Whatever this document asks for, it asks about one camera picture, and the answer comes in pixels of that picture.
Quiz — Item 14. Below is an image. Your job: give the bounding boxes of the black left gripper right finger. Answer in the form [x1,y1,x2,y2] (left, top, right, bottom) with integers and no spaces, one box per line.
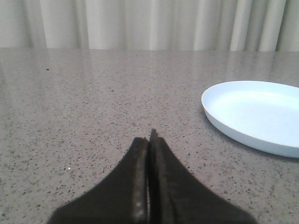
[148,129,256,224]

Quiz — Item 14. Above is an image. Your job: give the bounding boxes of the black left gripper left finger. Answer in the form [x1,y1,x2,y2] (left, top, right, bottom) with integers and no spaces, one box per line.
[48,138,149,224]

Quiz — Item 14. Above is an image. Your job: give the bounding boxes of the light blue round plate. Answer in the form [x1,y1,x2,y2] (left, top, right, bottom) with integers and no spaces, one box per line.
[201,81,299,158]

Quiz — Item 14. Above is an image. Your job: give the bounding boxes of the white pleated curtain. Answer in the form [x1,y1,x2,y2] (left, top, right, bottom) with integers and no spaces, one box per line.
[0,0,299,52]

